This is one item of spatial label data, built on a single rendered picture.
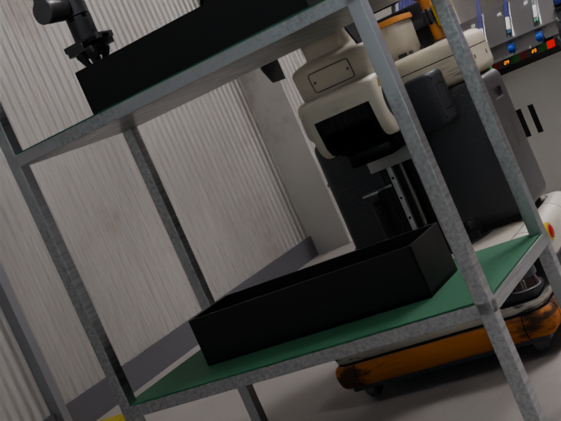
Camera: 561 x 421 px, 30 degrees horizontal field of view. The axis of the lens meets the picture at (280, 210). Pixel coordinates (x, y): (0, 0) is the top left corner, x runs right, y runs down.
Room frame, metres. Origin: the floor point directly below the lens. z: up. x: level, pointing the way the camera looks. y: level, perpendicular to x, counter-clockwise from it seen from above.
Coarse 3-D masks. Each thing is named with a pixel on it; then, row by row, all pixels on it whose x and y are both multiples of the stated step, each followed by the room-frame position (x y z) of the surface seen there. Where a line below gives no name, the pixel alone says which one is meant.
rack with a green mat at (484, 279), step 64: (384, 0) 2.07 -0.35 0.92; (448, 0) 2.20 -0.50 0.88; (256, 64) 2.31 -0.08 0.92; (384, 64) 1.83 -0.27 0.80; (0, 128) 2.27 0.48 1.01; (128, 128) 2.56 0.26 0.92; (448, 192) 1.84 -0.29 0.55; (512, 192) 2.20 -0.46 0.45; (64, 256) 2.28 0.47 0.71; (192, 256) 2.64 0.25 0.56; (512, 256) 2.08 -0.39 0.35; (384, 320) 2.01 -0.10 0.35; (448, 320) 1.87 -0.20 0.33; (128, 384) 2.29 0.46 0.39; (192, 384) 2.20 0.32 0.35; (512, 384) 1.84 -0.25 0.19
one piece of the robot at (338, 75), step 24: (312, 48) 2.73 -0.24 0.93; (336, 48) 2.70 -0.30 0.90; (360, 48) 2.64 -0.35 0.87; (312, 72) 2.71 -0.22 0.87; (336, 72) 2.68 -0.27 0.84; (360, 72) 2.66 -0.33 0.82; (312, 96) 2.73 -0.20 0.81; (336, 96) 2.66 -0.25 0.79; (360, 96) 2.63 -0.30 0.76; (384, 96) 2.64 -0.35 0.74; (312, 120) 2.70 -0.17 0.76; (384, 120) 2.62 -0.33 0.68
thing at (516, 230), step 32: (512, 224) 2.82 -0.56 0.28; (544, 224) 2.71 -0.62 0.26; (544, 288) 2.55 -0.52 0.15; (480, 320) 2.56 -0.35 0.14; (512, 320) 2.53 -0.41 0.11; (544, 320) 2.48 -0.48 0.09; (384, 352) 2.71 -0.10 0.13; (416, 352) 2.65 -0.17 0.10; (448, 352) 2.61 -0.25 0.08; (480, 352) 2.58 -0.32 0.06; (352, 384) 2.76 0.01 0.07
